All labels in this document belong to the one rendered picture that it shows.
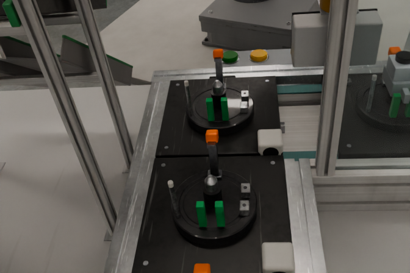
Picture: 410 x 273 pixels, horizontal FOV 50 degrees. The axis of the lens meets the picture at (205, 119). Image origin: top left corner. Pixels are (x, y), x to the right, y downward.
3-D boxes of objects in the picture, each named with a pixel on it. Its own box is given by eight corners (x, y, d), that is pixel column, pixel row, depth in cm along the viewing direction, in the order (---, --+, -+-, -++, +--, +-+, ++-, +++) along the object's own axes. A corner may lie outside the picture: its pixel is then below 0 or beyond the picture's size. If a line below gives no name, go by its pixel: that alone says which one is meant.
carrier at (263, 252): (156, 164, 85) (143, 115, 77) (283, 162, 82) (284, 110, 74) (132, 283, 67) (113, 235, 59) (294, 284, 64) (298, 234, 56)
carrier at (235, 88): (171, 86, 103) (162, 40, 95) (276, 82, 100) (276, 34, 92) (156, 163, 85) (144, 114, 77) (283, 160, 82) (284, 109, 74)
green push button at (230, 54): (222, 57, 110) (221, 50, 109) (238, 56, 109) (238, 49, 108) (221, 66, 107) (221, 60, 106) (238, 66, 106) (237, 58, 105)
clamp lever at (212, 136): (209, 170, 76) (206, 129, 74) (221, 170, 76) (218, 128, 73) (207, 180, 73) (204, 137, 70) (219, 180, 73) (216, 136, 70)
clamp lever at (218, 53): (215, 84, 94) (213, 49, 92) (224, 83, 94) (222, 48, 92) (214, 88, 91) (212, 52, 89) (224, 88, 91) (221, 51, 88)
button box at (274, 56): (218, 71, 115) (216, 50, 110) (301, 67, 112) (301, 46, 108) (216, 88, 109) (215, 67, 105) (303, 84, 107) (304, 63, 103)
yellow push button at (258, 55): (250, 56, 109) (250, 49, 108) (266, 55, 109) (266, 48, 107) (251, 65, 106) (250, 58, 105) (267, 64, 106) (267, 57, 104)
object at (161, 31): (180, -26, 180) (179, -32, 178) (419, 3, 144) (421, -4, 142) (67, 68, 136) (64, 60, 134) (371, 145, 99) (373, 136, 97)
